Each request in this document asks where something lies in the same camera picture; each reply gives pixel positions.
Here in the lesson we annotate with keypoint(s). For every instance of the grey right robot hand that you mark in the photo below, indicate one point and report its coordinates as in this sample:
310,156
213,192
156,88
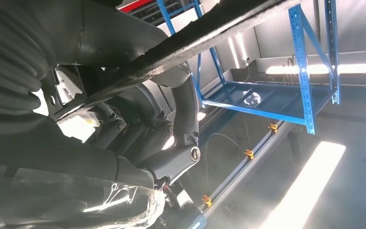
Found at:
60,164

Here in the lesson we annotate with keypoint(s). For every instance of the white car with red stripe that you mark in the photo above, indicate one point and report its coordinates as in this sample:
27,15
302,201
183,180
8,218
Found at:
134,5

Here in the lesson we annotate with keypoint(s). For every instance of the ceiling light strip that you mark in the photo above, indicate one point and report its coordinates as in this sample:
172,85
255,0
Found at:
238,47
344,69
309,183

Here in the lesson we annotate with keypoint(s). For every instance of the rail with orange clips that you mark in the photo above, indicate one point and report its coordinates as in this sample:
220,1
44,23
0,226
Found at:
249,154

